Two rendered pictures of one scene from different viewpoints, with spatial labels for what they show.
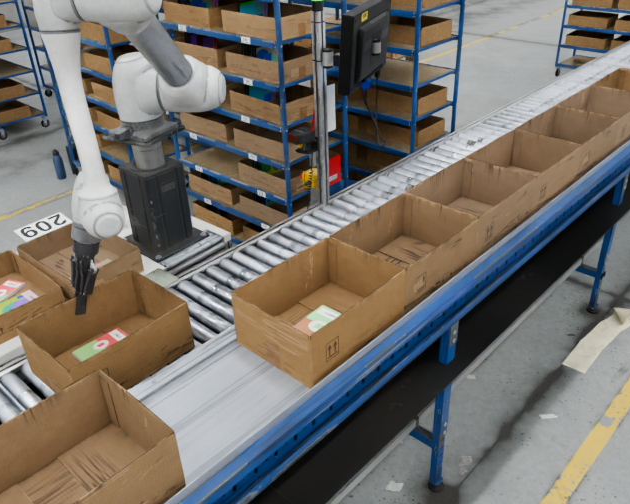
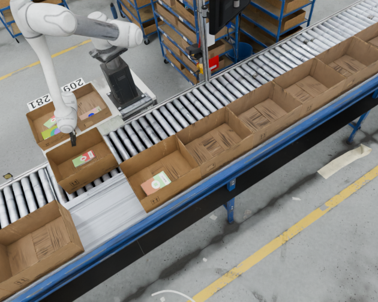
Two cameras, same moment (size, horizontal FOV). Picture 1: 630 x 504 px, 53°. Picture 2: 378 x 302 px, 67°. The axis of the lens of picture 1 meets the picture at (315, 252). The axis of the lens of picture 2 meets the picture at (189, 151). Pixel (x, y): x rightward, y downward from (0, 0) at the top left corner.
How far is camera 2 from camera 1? 95 cm
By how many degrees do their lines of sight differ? 29
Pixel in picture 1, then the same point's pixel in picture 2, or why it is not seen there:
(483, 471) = (254, 219)
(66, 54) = (37, 47)
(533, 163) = (320, 78)
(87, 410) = (54, 210)
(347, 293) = (182, 159)
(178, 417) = (92, 214)
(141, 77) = not seen: hidden behind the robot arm
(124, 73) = not seen: hidden behind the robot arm
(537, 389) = (297, 183)
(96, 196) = (60, 115)
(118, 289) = (90, 134)
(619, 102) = not seen: outside the picture
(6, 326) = (50, 142)
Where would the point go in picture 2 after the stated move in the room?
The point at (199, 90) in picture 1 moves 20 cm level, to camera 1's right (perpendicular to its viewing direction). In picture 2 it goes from (124, 41) to (153, 43)
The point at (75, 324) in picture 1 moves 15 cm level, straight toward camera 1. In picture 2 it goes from (72, 148) to (72, 165)
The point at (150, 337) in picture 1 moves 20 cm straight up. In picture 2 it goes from (95, 166) to (83, 150)
